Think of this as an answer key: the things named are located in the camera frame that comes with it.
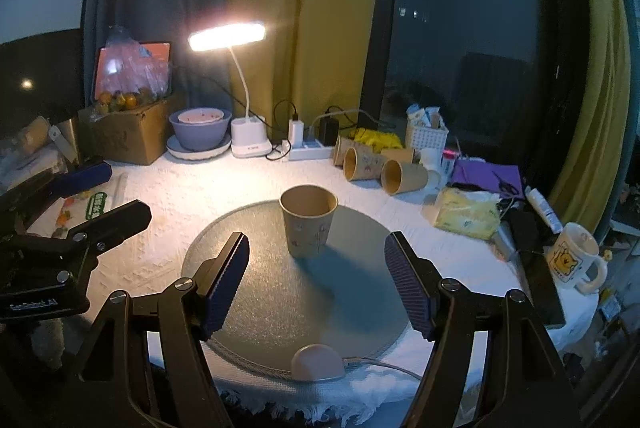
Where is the lavender plate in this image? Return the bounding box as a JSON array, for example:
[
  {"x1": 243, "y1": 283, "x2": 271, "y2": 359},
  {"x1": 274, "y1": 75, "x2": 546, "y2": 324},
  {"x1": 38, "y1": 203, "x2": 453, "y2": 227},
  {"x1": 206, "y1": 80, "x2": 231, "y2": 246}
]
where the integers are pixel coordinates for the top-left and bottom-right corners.
[{"x1": 166, "y1": 133, "x2": 234, "y2": 162}]

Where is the yellow curtain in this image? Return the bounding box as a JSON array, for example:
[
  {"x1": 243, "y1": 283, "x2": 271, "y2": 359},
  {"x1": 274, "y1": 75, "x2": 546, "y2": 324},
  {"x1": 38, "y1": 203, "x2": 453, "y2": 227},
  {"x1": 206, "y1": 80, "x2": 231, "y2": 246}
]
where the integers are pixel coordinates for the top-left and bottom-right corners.
[
  {"x1": 546, "y1": 0, "x2": 632, "y2": 235},
  {"x1": 224, "y1": 0, "x2": 385, "y2": 145}
]

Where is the small white cup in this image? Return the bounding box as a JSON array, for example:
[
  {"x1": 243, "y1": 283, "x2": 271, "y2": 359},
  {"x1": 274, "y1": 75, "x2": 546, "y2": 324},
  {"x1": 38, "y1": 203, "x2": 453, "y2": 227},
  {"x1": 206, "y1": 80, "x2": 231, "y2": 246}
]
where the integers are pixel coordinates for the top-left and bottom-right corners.
[{"x1": 419, "y1": 147, "x2": 444, "y2": 172}]

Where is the white tube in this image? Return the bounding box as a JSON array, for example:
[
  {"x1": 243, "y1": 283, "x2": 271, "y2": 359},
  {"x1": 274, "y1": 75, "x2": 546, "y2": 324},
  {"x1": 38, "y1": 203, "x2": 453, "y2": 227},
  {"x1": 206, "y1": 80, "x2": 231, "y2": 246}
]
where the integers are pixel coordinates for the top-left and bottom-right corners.
[{"x1": 524, "y1": 187, "x2": 564, "y2": 232}]

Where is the white adapter cable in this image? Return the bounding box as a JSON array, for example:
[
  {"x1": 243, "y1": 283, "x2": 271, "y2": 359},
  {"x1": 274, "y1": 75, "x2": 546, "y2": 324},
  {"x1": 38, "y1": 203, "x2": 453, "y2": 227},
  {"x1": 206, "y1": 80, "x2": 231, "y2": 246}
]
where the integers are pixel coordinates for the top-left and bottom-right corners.
[{"x1": 312, "y1": 107, "x2": 397, "y2": 135}]

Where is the black power adapter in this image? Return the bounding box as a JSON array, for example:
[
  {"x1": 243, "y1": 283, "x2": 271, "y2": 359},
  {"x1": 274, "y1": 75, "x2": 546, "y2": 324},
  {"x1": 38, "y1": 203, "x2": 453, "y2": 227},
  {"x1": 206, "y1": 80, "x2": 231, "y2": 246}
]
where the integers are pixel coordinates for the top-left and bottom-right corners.
[{"x1": 320, "y1": 115, "x2": 340, "y2": 145}]

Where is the white inner bowl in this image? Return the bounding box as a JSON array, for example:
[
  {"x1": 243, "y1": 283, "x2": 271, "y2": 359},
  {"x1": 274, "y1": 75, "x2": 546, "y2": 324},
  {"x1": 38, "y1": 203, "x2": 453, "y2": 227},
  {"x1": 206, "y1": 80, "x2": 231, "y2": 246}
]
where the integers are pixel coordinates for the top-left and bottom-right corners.
[{"x1": 178, "y1": 109, "x2": 225, "y2": 126}]

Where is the purple cloth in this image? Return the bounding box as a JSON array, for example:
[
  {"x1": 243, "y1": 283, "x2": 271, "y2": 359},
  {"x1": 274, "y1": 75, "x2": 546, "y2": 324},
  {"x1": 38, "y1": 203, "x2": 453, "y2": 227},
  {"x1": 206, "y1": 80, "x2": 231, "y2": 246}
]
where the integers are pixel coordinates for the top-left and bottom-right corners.
[{"x1": 451, "y1": 159, "x2": 524, "y2": 202}]

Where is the plastic bag of oranges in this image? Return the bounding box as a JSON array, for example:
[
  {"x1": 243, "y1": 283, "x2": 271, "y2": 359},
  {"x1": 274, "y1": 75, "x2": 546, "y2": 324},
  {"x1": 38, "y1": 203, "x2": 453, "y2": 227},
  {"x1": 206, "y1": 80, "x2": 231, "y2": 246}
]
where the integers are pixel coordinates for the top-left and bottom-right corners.
[{"x1": 94, "y1": 25, "x2": 174, "y2": 114}]

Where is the black phone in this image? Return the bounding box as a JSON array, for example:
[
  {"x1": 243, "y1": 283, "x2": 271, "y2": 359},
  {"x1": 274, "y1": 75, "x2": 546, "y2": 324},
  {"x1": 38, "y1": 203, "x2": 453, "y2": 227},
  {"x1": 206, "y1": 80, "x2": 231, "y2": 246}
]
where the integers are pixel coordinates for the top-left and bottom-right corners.
[{"x1": 507, "y1": 208, "x2": 567, "y2": 328}]

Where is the clear plastic bag pile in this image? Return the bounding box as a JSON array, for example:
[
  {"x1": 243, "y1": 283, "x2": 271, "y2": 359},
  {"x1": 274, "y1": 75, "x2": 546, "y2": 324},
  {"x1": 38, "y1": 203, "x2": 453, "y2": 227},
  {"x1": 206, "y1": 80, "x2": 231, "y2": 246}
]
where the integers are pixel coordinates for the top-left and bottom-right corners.
[{"x1": 0, "y1": 114, "x2": 82, "y2": 191}]

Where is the cardboard box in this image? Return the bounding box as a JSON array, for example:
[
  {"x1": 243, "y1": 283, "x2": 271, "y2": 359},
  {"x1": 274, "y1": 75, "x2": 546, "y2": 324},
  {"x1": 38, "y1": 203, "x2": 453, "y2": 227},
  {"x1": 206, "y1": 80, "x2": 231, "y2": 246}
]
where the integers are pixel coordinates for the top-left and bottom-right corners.
[{"x1": 77, "y1": 92, "x2": 187, "y2": 166}]

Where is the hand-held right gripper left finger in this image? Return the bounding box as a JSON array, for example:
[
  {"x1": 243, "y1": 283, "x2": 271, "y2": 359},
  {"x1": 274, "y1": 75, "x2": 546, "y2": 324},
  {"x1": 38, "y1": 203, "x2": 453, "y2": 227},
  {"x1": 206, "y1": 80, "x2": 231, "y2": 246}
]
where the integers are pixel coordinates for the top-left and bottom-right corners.
[{"x1": 65, "y1": 232, "x2": 251, "y2": 428}]

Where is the white tablecloth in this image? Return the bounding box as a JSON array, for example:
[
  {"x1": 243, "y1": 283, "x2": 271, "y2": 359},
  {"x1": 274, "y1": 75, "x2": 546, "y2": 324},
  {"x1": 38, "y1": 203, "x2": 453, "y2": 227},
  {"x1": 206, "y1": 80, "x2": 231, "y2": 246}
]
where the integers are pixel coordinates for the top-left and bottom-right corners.
[{"x1": 25, "y1": 143, "x2": 601, "y2": 419}]

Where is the yellow tissue pack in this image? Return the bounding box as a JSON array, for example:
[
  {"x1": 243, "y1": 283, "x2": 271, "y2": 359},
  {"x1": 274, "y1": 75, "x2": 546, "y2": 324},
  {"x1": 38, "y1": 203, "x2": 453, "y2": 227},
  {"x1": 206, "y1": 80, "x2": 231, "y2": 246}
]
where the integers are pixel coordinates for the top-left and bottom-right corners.
[{"x1": 432, "y1": 187, "x2": 501, "y2": 240}]

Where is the brown paper cup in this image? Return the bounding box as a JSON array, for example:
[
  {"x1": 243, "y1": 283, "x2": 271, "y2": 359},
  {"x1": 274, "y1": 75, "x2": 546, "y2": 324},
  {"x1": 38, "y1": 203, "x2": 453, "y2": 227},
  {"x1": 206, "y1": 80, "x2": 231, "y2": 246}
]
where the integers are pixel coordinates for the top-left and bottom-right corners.
[
  {"x1": 279, "y1": 184, "x2": 339, "y2": 259},
  {"x1": 380, "y1": 158, "x2": 430, "y2": 195},
  {"x1": 342, "y1": 145, "x2": 389, "y2": 182},
  {"x1": 382, "y1": 147, "x2": 416, "y2": 164},
  {"x1": 332, "y1": 134, "x2": 359, "y2": 167}
]

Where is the cream bear mug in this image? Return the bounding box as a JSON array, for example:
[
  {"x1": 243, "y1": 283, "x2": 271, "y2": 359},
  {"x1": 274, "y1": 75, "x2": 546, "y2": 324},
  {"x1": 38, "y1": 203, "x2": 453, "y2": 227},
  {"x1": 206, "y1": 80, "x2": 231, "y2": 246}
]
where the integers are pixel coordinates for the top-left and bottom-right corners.
[{"x1": 543, "y1": 221, "x2": 609, "y2": 295}]

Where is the yellow cloth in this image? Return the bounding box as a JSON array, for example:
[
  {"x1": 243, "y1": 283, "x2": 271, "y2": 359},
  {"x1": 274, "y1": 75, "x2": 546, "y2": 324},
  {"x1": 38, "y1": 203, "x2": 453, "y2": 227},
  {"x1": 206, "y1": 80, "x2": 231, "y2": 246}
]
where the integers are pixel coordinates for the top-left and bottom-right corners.
[{"x1": 352, "y1": 127, "x2": 405, "y2": 151}]

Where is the white device cable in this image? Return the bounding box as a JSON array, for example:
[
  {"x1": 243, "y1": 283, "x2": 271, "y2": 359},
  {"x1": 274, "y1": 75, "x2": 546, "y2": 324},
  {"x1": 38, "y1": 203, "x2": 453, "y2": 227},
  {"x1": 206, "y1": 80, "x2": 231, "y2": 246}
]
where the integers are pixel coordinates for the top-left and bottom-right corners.
[{"x1": 342, "y1": 355, "x2": 424, "y2": 382}]

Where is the white desk lamp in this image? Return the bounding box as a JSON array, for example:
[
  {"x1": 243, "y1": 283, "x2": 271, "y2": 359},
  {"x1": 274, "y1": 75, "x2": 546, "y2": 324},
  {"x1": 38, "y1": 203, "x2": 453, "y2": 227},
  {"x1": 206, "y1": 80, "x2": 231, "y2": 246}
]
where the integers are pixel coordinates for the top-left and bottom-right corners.
[{"x1": 187, "y1": 22, "x2": 273, "y2": 159}]

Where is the black charger cable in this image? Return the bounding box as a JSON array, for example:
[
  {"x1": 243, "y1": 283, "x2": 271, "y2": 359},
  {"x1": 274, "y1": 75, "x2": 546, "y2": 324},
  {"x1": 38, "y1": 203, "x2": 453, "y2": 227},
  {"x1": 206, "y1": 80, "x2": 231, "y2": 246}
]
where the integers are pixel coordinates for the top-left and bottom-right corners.
[{"x1": 272, "y1": 99, "x2": 301, "y2": 125}]

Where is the white power strip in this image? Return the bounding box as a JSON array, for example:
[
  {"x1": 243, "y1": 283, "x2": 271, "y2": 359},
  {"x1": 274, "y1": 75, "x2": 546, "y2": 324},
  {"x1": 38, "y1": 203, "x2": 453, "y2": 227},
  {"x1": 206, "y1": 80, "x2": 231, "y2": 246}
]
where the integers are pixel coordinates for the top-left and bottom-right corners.
[{"x1": 281, "y1": 139, "x2": 337, "y2": 162}]

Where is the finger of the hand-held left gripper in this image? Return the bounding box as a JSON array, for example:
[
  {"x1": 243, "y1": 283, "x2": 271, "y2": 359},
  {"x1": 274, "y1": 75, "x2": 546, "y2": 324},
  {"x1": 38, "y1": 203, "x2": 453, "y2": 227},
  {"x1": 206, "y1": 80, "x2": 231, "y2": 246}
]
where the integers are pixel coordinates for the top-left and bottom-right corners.
[
  {"x1": 0, "y1": 199, "x2": 152, "y2": 290},
  {"x1": 0, "y1": 161, "x2": 113, "y2": 235}
]

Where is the white plastic basket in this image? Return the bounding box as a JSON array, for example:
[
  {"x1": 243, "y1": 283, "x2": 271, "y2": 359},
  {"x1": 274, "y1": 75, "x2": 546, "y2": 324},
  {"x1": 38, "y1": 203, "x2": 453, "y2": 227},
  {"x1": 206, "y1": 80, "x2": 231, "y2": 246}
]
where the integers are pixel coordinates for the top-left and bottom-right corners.
[{"x1": 404, "y1": 104, "x2": 450, "y2": 149}]

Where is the white round puck device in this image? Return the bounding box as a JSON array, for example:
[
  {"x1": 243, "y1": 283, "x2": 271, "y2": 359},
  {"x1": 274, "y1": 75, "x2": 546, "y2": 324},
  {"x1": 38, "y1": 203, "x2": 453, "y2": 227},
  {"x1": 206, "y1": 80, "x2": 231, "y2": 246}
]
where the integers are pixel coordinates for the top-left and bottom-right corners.
[{"x1": 291, "y1": 344, "x2": 346, "y2": 381}]

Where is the round grey placemat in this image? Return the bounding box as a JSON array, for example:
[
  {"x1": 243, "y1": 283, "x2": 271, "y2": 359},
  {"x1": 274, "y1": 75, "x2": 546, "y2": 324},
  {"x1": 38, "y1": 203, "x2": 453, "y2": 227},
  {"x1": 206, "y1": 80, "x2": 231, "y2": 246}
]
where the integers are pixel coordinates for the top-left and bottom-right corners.
[{"x1": 181, "y1": 199, "x2": 453, "y2": 376}]

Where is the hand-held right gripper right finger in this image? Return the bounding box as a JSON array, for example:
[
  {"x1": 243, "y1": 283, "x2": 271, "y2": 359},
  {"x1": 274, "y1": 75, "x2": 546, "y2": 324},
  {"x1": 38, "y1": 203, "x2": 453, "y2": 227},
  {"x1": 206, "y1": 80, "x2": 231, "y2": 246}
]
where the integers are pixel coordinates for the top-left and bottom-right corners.
[{"x1": 384, "y1": 231, "x2": 583, "y2": 428}]

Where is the lavender bowl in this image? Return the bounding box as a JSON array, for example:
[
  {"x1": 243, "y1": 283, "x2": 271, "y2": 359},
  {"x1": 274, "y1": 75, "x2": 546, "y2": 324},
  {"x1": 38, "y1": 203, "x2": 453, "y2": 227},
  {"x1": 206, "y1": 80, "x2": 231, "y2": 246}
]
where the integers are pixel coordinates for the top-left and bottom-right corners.
[{"x1": 169, "y1": 107, "x2": 233, "y2": 152}]

